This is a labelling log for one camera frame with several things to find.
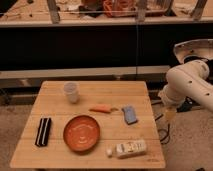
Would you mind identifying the yellowish translucent gripper finger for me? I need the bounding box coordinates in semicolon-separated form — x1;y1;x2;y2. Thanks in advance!
165;107;175;122

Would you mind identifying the orange ceramic bowl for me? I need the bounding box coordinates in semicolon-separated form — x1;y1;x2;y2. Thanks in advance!
63;115;100;153

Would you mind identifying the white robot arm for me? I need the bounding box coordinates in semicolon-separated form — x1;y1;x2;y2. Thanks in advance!
158;60;213;122

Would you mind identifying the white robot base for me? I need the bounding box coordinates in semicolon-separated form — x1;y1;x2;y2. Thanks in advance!
173;39;213;64

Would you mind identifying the blue sponge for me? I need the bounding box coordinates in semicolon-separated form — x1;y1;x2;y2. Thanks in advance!
122;106;138;125

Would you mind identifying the white plastic bottle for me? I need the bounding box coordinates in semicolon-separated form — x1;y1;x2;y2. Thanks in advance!
106;139;147;159

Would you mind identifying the wooden table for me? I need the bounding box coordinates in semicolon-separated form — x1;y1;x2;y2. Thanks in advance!
10;81;165;169

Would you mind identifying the orange carrot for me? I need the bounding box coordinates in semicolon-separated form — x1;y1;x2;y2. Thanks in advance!
89;105;118;113

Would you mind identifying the translucent plastic cup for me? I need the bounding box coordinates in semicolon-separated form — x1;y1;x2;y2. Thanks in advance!
63;82;79;103

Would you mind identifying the orange object on shelf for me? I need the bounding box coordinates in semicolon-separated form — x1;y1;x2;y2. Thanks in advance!
103;0;135;17

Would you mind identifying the black striped case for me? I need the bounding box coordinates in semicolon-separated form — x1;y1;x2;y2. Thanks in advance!
35;118;52;147

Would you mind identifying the black cable on floor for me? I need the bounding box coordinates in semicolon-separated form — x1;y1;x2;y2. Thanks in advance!
154;113;171;145

